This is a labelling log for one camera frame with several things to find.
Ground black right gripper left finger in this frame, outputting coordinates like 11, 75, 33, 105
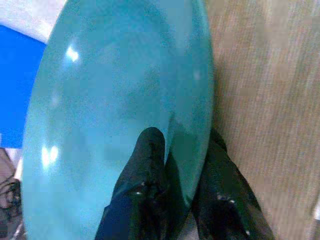
94, 126, 176, 240

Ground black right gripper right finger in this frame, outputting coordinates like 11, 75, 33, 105
191, 127, 276, 240

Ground teal round plate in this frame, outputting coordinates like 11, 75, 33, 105
20, 0, 215, 240

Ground blue mat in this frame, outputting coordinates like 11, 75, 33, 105
0, 24, 49, 150

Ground black cable bundle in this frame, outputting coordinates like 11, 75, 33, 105
0, 178, 23, 221

